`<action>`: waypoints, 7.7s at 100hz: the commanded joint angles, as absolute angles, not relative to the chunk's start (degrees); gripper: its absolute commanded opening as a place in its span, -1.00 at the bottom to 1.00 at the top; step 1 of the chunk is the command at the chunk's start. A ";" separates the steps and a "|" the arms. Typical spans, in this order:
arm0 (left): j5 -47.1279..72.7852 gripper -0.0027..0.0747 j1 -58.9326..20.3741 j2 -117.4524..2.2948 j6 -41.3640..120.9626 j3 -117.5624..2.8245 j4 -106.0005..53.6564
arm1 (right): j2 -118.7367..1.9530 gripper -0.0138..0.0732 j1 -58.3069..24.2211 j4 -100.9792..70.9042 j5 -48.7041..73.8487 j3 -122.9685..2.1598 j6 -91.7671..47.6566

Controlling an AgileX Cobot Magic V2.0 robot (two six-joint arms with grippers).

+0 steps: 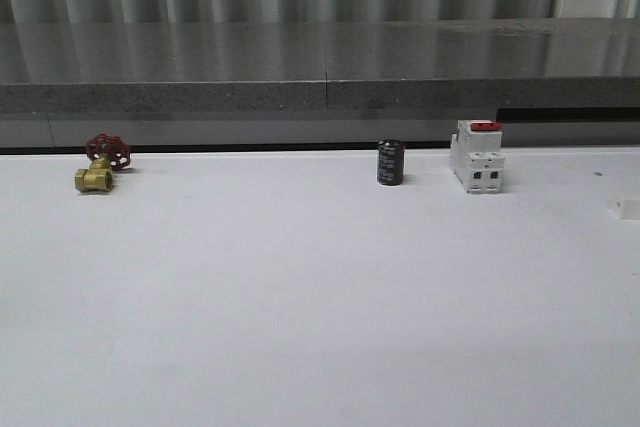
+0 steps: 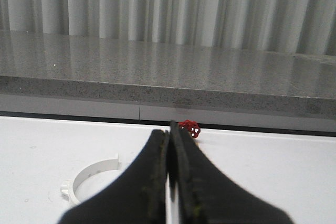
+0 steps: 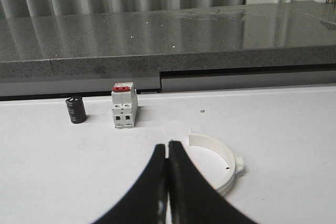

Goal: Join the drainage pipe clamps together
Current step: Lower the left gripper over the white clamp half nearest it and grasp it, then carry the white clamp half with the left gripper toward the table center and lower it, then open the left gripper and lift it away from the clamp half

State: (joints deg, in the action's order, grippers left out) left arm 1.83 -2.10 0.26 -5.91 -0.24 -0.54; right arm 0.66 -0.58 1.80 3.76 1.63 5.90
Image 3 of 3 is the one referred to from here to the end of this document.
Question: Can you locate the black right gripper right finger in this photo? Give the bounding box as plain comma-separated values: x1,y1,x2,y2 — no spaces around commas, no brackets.
168,141,254,223

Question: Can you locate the grey stone countertop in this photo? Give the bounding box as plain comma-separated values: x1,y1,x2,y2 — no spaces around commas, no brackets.
0,0,336,98

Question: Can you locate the black cylindrical capacitor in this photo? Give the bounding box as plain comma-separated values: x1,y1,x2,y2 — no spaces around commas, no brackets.
66,96,87,124

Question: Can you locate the white circuit breaker red switch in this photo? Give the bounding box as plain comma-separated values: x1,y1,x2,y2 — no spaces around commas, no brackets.
111,82,138,129

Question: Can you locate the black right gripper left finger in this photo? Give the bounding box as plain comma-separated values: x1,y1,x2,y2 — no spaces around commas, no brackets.
95,144,167,223

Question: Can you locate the white half pipe clamp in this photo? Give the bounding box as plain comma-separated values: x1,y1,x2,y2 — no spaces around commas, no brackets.
188,129,245,197

